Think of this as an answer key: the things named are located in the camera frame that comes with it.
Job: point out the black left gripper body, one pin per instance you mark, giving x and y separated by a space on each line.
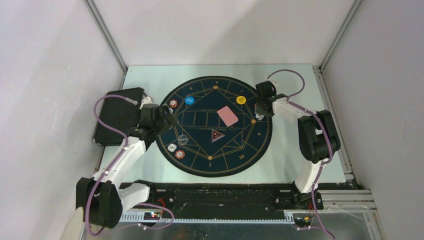
163 124

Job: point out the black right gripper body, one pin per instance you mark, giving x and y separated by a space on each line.
259 109

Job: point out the red poker chip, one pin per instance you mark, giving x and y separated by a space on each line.
173 103
179 154

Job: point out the white dealer button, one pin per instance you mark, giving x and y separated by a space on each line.
259 117

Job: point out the yellow big blind button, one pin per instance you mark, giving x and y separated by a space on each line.
241 100

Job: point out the white poker chip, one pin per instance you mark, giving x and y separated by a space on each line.
172 147

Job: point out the blue small blind button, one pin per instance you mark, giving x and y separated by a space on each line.
189 100

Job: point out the red playing card deck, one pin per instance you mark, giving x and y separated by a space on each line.
227 116

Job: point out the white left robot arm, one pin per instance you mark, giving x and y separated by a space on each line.
100 196

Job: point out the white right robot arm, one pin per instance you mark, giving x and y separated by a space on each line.
317 134

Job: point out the clear round button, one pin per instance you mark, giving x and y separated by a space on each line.
182 139

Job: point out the black carrying case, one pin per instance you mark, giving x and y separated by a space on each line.
119 114

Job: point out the round dark poker mat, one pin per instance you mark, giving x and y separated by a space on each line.
245 142

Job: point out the red triangular marker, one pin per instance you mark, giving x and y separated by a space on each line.
216 135

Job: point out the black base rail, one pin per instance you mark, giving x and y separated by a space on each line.
236 202

